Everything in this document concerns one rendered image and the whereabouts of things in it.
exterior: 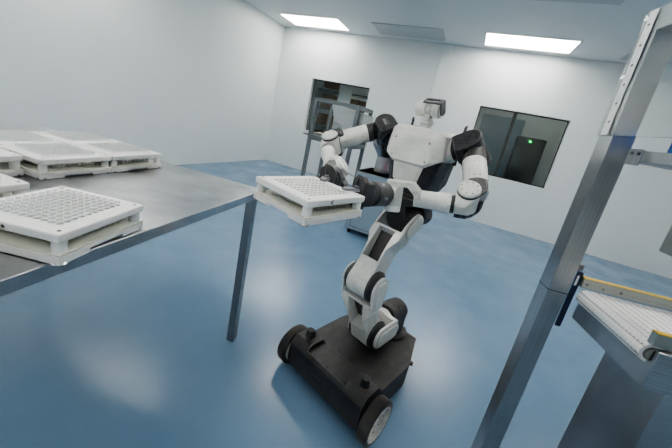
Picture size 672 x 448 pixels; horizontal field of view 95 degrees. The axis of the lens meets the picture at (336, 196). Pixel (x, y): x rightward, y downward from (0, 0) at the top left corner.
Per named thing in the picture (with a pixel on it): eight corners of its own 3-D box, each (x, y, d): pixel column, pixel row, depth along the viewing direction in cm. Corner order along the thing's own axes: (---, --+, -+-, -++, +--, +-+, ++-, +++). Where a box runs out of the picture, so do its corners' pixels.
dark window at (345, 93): (305, 130, 685) (314, 78, 658) (305, 130, 686) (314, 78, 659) (359, 143, 639) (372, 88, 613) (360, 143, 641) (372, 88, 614)
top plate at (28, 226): (-53, 217, 63) (-54, 207, 63) (62, 191, 87) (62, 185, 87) (58, 244, 62) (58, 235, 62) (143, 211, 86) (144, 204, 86)
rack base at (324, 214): (310, 193, 114) (311, 187, 114) (360, 217, 99) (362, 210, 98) (252, 197, 96) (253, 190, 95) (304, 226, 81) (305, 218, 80)
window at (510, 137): (460, 168, 570) (479, 105, 542) (460, 168, 571) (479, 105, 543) (544, 189, 523) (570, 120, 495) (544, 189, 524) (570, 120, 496)
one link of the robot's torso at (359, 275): (348, 289, 150) (396, 211, 161) (377, 308, 139) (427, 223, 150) (335, 279, 138) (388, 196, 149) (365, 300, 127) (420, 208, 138)
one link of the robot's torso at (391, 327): (366, 318, 178) (372, 298, 175) (395, 339, 166) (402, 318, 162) (343, 331, 163) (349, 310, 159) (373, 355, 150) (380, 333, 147)
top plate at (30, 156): (-7, 149, 110) (-8, 143, 110) (69, 147, 133) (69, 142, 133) (40, 165, 104) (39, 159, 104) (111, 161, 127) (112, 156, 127)
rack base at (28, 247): (-50, 239, 65) (-51, 228, 64) (62, 208, 88) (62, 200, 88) (59, 266, 64) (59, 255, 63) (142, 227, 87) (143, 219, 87)
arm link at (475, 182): (487, 221, 110) (483, 176, 124) (495, 198, 101) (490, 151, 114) (452, 218, 113) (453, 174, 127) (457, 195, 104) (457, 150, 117)
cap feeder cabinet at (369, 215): (342, 231, 369) (356, 170, 351) (358, 221, 421) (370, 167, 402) (392, 249, 348) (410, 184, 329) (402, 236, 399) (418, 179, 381)
